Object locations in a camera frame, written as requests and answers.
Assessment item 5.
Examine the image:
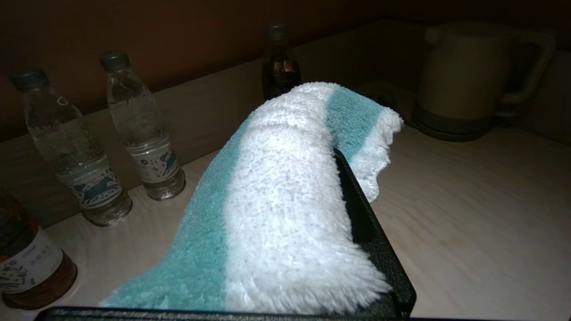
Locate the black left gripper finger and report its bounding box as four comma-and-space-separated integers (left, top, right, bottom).
333, 148, 417, 318

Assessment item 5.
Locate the teal white striped towel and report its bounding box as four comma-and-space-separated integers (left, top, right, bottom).
99, 81, 405, 313

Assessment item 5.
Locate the grey kettle base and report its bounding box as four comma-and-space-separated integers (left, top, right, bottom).
410, 104, 505, 143

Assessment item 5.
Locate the cream electric kettle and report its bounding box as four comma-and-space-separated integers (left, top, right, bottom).
417, 21, 558, 131

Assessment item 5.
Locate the dark drink bottle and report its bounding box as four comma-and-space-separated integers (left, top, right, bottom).
261, 22, 302, 101

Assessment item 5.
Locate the clear water bottle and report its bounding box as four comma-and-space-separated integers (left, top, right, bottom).
99, 50, 187, 202
9, 67, 134, 227

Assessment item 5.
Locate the amber tea bottle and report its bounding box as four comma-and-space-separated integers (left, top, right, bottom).
0, 191, 79, 311

